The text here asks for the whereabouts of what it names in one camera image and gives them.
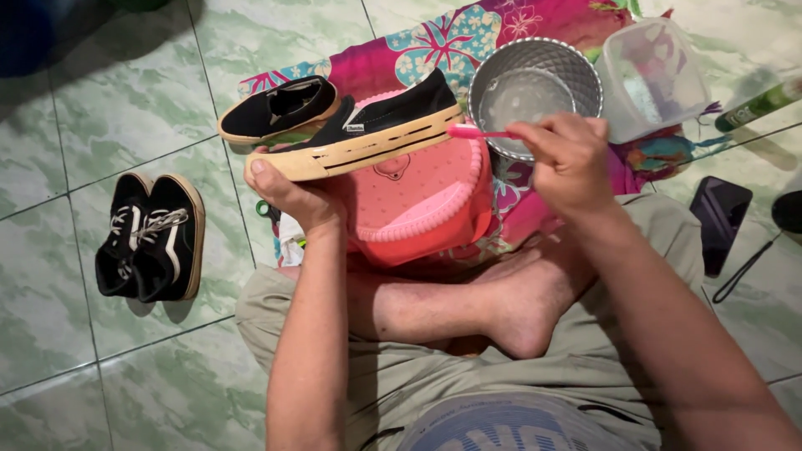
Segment person's right hand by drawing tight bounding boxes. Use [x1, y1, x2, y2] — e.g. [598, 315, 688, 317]
[504, 113, 619, 218]

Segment person's left hand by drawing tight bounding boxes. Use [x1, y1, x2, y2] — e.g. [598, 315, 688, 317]
[244, 157, 349, 236]

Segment pink toothbrush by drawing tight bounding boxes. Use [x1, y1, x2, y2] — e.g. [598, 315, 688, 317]
[446, 123, 522, 140]

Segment black slip-on shoe tan sole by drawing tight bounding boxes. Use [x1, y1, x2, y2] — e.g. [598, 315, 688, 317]
[217, 75, 342, 146]
[246, 68, 466, 183]

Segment silver metal bowl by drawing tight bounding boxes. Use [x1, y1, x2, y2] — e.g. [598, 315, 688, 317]
[467, 36, 604, 164]

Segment clear plastic container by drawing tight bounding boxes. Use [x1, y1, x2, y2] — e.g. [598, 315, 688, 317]
[594, 17, 712, 145]

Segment colourful floral cloth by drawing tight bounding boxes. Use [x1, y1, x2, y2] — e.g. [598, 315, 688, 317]
[237, 0, 734, 278]

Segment pink plastic stool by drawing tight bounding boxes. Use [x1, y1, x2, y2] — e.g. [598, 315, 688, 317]
[341, 88, 496, 269]

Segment person's bare leg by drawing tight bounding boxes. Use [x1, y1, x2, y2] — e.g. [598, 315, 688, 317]
[276, 241, 596, 361]

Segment black smartphone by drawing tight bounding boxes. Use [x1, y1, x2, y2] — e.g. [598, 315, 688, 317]
[689, 176, 754, 278]

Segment green bottle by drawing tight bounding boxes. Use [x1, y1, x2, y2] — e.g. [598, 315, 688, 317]
[714, 78, 802, 134]

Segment white rag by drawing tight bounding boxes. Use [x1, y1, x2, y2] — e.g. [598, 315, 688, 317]
[276, 213, 308, 268]

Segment person's beige shorts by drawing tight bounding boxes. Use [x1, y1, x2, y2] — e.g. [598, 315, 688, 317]
[235, 193, 715, 451]

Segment person's grey printed shirt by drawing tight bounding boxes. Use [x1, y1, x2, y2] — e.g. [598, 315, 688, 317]
[396, 391, 635, 451]

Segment black lace-up sneaker white stripe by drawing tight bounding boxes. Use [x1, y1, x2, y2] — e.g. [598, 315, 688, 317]
[94, 172, 154, 298]
[132, 174, 206, 304]

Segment dark blue round container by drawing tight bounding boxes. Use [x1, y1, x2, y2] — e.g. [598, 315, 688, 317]
[0, 0, 89, 79]

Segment black pouch with strap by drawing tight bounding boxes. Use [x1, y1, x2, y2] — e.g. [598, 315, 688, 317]
[712, 190, 802, 305]

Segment green-handled scissors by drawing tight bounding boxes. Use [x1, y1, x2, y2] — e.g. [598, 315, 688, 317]
[256, 199, 283, 228]

